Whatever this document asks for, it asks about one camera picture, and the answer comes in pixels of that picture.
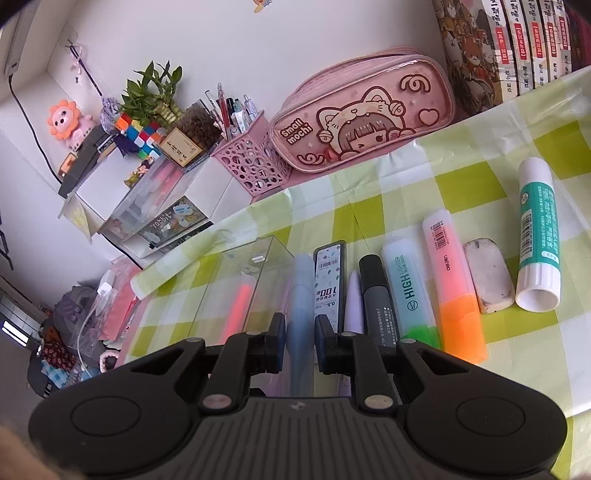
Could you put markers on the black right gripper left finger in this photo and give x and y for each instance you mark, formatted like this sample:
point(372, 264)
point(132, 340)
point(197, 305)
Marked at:
point(231, 366)

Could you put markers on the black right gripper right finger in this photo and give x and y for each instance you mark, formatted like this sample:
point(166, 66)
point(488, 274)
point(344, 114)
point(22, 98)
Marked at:
point(367, 365)

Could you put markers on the white correction pen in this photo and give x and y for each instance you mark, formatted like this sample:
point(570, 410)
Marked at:
point(354, 317)

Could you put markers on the grey black marker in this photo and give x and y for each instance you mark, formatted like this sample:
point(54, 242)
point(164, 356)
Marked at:
point(380, 318)

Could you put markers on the light blue pen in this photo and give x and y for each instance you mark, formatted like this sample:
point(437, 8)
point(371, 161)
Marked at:
point(300, 327)

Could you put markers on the clear acrylic organizer box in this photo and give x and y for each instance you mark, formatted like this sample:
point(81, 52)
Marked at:
point(248, 286)

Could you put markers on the green highlighter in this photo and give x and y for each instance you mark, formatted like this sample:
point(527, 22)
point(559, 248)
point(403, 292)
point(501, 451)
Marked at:
point(415, 315)

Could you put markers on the orange highlighter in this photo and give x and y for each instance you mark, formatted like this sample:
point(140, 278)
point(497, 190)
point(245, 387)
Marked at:
point(460, 317)

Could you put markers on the white eraser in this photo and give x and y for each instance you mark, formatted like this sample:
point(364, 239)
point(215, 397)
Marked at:
point(492, 281)

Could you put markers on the white teal glue stick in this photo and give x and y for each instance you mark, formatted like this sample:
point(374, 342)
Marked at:
point(539, 279)

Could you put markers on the clear rabbit drawer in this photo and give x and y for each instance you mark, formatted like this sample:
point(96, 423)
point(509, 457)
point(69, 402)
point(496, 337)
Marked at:
point(152, 225)

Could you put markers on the white charger plug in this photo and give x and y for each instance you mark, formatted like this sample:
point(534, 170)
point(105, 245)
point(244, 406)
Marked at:
point(106, 283)

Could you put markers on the white drawer organizer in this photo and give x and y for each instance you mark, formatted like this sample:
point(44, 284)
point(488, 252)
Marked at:
point(165, 203)

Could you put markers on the clear plastic storage box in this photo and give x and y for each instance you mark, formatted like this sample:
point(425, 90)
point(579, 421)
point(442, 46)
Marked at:
point(143, 201)

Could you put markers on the pink perforated pen holder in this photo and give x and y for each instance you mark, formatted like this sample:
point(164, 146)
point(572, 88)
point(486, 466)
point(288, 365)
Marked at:
point(253, 161)

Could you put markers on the glass jar with label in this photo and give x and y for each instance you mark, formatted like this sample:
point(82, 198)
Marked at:
point(191, 137)

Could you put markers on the colourful rubik cube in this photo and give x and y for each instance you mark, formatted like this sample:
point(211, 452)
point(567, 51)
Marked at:
point(139, 140)

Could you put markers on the pens in holder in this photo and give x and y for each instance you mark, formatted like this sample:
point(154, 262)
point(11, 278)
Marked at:
point(233, 116)

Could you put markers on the pink cat pencil case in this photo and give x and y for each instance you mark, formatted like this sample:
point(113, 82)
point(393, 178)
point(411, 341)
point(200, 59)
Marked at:
point(362, 107)

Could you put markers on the green checkered tablecloth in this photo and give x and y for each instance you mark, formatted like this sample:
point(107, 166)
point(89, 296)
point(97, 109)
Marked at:
point(469, 169)

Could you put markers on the black flat box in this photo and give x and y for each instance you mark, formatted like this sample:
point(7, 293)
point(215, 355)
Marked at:
point(87, 156)

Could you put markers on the lucky bamboo plant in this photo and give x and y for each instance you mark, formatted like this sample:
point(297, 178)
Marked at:
point(151, 97)

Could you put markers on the pink lion toy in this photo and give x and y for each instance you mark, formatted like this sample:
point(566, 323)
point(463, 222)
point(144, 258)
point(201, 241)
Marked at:
point(68, 124)

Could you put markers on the boxed book set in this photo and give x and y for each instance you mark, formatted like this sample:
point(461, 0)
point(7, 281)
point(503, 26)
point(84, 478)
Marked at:
point(498, 50)

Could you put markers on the wall sticker top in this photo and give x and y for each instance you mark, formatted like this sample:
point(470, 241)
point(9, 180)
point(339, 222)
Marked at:
point(261, 4)

